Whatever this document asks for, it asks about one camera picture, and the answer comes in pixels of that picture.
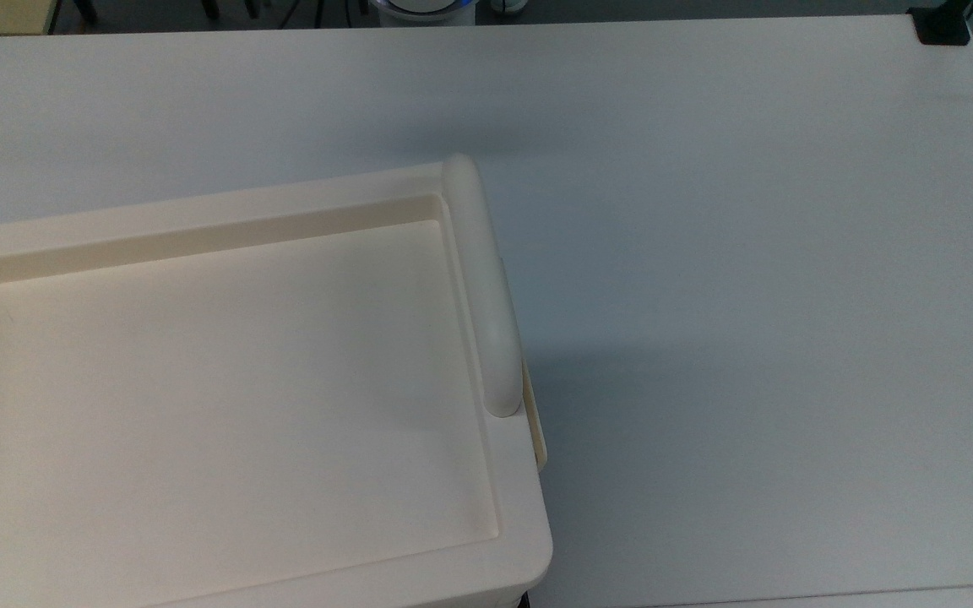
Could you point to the cream cabinet door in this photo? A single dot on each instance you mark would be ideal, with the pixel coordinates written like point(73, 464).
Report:
point(537, 422)

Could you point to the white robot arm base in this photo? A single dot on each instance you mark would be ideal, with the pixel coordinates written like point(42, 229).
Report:
point(426, 10)

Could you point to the cream plastic cabinet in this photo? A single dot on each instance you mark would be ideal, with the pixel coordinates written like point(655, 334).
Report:
point(216, 405)

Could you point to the black table clamp mount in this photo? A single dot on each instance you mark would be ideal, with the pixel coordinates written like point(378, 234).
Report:
point(941, 27)

